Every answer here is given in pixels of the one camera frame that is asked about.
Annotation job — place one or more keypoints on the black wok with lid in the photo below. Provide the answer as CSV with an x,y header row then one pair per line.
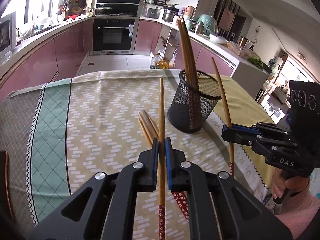
x,y
103,8

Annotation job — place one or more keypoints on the pink wall picture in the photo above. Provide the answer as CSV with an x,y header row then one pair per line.
x,y
227,18

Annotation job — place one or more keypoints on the clear plastic bottle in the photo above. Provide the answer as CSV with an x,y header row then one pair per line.
x,y
154,63

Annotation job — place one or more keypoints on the pink kettle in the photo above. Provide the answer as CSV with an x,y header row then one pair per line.
x,y
190,11

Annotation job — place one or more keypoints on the silver microwave oven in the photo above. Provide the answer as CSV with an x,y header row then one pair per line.
x,y
6,33

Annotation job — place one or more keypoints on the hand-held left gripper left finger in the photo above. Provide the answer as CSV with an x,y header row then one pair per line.
x,y
156,160

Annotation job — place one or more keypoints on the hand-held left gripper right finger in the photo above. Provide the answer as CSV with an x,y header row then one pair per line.
x,y
168,162

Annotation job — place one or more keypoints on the wooden chair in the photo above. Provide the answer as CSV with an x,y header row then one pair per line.
x,y
6,180

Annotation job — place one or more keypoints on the white bowl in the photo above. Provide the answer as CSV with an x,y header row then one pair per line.
x,y
217,39

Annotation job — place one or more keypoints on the white kitchen countertop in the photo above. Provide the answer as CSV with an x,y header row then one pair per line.
x,y
62,23

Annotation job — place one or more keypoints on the steel thermos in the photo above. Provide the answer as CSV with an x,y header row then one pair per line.
x,y
199,28

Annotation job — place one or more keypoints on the copper tumbler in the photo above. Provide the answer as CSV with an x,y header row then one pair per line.
x,y
243,42

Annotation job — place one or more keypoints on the steel stock pot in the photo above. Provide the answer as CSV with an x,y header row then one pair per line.
x,y
168,15

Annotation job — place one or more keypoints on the yellow cooking oil bottle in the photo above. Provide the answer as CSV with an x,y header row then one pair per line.
x,y
163,64

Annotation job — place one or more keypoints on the clear food container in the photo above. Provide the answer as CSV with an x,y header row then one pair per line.
x,y
242,53

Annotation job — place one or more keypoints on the green leafy vegetables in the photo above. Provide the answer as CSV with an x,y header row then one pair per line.
x,y
255,61

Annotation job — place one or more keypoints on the kitchen window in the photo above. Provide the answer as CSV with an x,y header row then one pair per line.
x,y
40,0

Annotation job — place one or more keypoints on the clear plastic bag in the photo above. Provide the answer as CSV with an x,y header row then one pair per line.
x,y
5,57

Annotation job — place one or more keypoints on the chopsticks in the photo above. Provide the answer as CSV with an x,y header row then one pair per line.
x,y
188,42

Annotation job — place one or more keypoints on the person's right forearm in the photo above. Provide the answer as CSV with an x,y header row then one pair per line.
x,y
300,210

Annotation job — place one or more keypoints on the mint green plastic bag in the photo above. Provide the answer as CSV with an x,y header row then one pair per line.
x,y
207,23

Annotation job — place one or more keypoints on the black frying pan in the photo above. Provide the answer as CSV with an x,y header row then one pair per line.
x,y
81,2

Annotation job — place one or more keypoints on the red basin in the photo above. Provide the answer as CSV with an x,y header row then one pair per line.
x,y
70,17

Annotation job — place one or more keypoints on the black integrated stove oven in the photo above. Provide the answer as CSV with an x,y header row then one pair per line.
x,y
112,35

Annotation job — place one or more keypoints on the pink lower kitchen cabinets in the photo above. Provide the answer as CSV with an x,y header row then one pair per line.
x,y
146,35
37,62

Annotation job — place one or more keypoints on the brown woven basket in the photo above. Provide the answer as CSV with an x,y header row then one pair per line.
x,y
76,10

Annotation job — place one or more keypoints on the black mesh utensil holder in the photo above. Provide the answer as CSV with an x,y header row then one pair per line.
x,y
185,110

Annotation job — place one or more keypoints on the patterned tablecloth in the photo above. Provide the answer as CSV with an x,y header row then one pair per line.
x,y
100,130

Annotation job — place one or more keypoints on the person's right hand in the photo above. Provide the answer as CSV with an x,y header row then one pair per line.
x,y
278,187

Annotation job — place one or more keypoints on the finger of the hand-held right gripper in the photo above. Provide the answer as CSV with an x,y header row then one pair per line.
x,y
240,128
240,137

